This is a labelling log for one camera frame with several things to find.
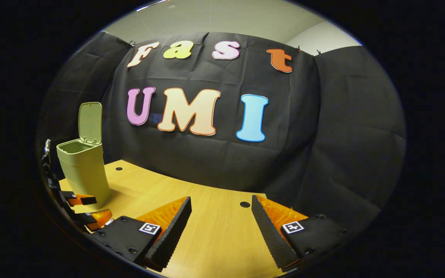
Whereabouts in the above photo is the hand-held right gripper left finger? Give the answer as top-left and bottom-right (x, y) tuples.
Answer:
(91, 196), (192, 272)

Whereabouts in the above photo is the wooden desktop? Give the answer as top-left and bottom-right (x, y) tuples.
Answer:
(58, 159), (312, 278)

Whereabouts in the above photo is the ceiling light panel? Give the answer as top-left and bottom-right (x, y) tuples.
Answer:
(136, 0), (169, 12)

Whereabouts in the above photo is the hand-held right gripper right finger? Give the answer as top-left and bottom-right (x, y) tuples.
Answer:
(251, 195), (349, 271)

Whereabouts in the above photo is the green desktop garbage bin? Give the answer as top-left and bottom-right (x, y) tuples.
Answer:
(56, 102), (111, 211)

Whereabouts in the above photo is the black backdrop cloth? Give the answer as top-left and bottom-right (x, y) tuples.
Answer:
(37, 31), (406, 232)

